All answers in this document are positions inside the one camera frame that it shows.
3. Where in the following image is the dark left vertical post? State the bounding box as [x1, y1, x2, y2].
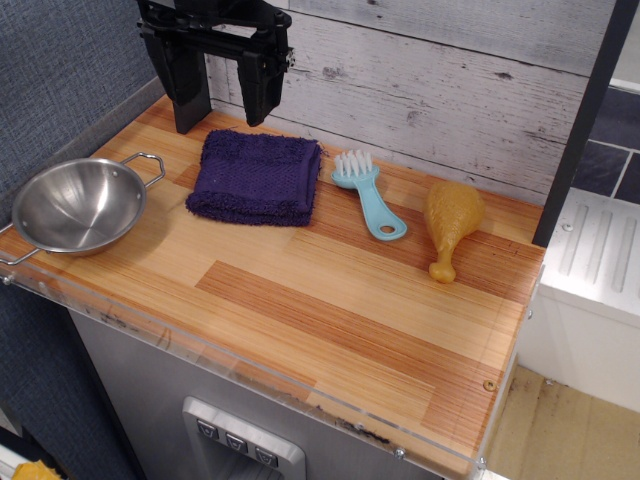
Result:
[173, 94, 211, 134]

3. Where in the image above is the dark right vertical post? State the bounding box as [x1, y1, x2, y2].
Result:
[532, 0, 639, 247]

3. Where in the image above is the plastic chicken drumstick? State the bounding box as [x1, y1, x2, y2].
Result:
[423, 181, 485, 283]

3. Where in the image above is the light blue dish brush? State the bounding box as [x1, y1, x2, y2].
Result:
[331, 150, 407, 242]

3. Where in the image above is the dark vertical post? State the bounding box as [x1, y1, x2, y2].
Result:
[173, 94, 211, 134]
[532, 0, 639, 247]

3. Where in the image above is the grey toy dispenser panel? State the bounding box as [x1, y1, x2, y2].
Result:
[182, 396, 307, 479]

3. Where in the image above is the clear acrylic table edge guard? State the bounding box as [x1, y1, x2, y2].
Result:
[0, 252, 489, 471]

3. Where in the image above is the stainless steel bowl with handles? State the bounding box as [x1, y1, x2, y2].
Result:
[1, 152, 166, 266]

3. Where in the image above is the yellow object bottom left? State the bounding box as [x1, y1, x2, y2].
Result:
[11, 461, 62, 480]

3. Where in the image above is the white toy sink drainboard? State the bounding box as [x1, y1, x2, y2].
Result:
[541, 188, 639, 317]

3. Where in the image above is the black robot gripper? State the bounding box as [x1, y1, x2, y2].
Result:
[138, 1, 293, 126]

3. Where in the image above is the purple folded towel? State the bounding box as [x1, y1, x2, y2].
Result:
[186, 130, 322, 227]

